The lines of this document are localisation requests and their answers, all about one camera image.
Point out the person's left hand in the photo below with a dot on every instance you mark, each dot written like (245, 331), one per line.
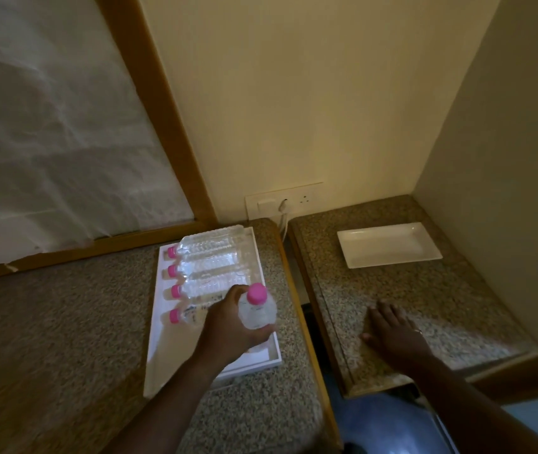
(224, 328)

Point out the person's right hand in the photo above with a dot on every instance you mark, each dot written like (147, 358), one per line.
(396, 338)

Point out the person's right thumb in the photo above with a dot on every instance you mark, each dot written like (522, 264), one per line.
(369, 337)

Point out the person's left thumb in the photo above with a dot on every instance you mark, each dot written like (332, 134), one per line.
(262, 336)

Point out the clear pink-capped water bottle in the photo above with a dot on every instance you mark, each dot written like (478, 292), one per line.
(217, 265)
(207, 286)
(191, 314)
(259, 312)
(212, 238)

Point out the person's left forearm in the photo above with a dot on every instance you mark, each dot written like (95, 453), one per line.
(169, 411)

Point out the person's right forearm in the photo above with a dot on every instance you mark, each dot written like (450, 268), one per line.
(462, 406)

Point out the large white rectangular tray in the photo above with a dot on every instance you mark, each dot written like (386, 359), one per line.
(174, 349)

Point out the small white rectangular plate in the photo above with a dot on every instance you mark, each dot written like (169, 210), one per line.
(387, 243)

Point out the white paper window covering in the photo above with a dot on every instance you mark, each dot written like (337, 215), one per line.
(61, 113)

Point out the cream wall socket plate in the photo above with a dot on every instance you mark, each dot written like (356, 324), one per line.
(306, 198)

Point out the wooden window frame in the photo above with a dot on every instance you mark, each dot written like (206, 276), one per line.
(148, 89)

